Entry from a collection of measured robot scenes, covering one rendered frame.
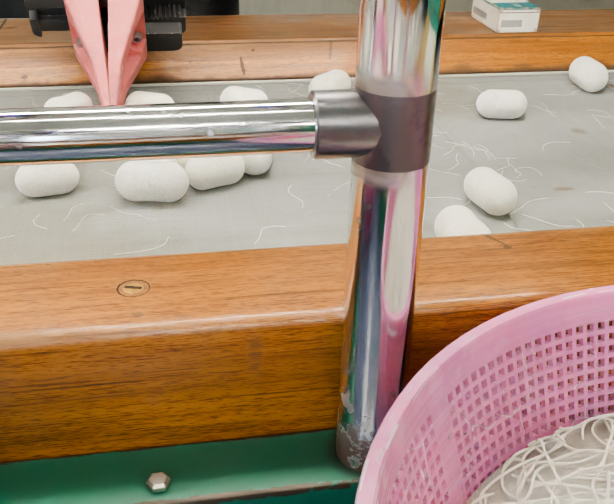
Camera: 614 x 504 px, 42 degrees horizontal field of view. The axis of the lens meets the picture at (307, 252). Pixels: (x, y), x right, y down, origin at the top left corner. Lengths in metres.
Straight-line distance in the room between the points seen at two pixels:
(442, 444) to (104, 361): 0.12
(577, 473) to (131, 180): 0.25
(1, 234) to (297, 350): 0.17
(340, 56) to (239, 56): 0.08
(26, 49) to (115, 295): 0.36
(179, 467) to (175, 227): 0.14
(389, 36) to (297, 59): 0.41
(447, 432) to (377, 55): 0.12
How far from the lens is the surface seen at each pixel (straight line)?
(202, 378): 0.29
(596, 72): 0.63
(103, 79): 0.51
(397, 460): 0.23
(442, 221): 0.37
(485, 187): 0.41
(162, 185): 0.41
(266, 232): 0.38
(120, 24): 0.52
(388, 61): 0.22
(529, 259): 0.33
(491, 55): 0.67
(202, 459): 0.30
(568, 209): 0.44
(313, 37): 0.64
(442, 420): 0.25
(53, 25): 0.58
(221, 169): 0.42
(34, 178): 0.43
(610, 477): 0.28
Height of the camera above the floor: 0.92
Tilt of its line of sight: 29 degrees down
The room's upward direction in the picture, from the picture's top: 1 degrees clockwise
